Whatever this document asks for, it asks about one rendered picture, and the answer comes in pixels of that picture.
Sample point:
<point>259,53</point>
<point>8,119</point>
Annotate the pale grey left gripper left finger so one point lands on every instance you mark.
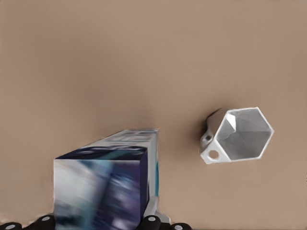
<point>44,222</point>

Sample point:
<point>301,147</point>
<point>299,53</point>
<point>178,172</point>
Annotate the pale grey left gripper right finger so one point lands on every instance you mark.
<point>153,215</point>

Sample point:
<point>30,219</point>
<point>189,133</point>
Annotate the blue and white printed box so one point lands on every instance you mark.
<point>96,187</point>

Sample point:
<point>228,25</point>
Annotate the white hexagonal faceted cup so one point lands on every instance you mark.
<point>242,134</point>

